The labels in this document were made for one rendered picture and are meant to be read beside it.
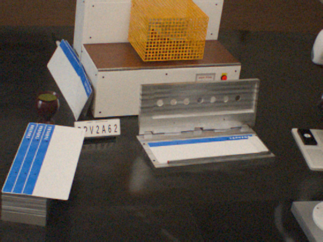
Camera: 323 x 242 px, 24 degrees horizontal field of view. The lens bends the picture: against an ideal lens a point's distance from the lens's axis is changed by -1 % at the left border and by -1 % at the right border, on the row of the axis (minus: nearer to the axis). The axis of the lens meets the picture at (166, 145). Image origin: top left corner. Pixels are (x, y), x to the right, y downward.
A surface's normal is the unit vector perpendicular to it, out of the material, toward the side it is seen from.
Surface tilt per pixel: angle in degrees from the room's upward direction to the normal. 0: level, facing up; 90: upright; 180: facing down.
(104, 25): 90
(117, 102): 90
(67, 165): 0
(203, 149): 0
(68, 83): 63
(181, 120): 81
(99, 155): 0
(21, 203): 90
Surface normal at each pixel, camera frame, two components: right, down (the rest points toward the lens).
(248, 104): 0.35, 0.38
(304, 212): 0.13, -0.85
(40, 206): -0.04, 0.51
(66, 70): -0.76, -0.30
